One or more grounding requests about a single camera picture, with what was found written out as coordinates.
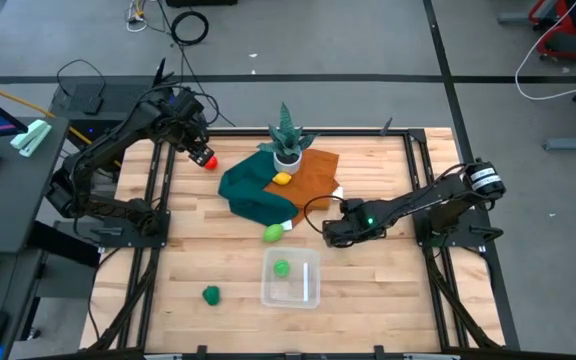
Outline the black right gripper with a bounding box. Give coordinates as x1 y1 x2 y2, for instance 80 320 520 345
321 207 388 249

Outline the light green toy lime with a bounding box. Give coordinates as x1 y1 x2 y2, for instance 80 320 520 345
262 223 285 244

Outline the clear plastic tupperware container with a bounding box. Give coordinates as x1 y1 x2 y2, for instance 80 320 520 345
260 246 322 310

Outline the orange cloth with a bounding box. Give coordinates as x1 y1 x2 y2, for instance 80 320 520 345
262 147 342 226

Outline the teal cloth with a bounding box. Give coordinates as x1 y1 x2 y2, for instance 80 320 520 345
217 150 300 227

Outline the white plant pot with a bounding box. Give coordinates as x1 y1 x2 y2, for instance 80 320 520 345
272 149 303 176

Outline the black computer case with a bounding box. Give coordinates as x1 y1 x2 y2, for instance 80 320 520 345
48 82 172 139

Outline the green snake plant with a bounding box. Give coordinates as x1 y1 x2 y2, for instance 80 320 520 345
256 102 319 159

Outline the small black power adapter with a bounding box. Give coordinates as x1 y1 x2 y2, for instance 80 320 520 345
82 94 104 115

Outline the dark green toy pepper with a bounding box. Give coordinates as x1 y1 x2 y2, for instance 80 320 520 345
201 285 222 307

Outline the mint green stapler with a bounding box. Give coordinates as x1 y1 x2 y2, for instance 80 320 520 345
9 118 53 159

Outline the black desk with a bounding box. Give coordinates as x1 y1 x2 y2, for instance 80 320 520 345
0 116 71 257

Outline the red black cart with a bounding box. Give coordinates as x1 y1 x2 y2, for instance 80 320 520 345
527 0 576 62

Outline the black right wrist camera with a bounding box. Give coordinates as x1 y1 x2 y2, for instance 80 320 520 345
340 198 367 216

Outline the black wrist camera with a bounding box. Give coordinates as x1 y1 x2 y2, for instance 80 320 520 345
340 198 367 216
170 89 204 121

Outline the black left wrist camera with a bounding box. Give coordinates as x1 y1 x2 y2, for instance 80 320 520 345
170 89 204 121

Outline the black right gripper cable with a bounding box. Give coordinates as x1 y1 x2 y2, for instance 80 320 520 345
302 194 349 234

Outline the black aluminium rig frame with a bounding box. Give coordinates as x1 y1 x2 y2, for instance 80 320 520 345
80 127 522 360

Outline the coiled black cable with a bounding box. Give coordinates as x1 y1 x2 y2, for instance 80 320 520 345
169 10 210 47

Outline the white yellow cable bundle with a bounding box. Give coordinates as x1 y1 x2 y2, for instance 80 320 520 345
125 0 150 34

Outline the white floor cable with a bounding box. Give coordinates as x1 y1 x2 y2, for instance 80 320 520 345
514 0 576 102

